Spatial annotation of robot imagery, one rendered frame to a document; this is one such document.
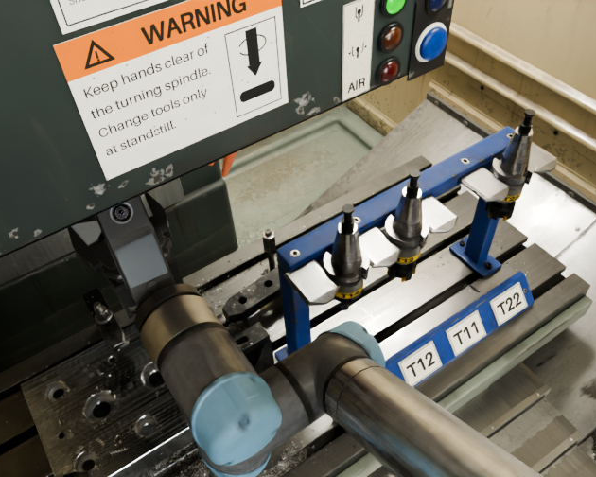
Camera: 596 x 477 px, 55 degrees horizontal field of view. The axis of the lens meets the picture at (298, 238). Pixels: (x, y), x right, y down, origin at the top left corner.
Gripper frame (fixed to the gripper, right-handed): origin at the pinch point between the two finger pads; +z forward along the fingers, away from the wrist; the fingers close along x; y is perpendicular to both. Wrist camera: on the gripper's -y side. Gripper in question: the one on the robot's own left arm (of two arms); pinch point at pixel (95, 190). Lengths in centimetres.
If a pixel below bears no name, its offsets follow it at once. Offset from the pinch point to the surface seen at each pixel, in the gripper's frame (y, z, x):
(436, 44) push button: -19.1, -22.2, 29.4
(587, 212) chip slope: 53, -14, 99
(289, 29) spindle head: -25.0, -21.1, 14.8
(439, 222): 16.3, -17.9, 41.3
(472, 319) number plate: 43, -24, 50
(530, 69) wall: 29, 12, 100
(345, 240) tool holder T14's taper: 9.7, -17.0, 24.5
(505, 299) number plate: 43, -24, 58
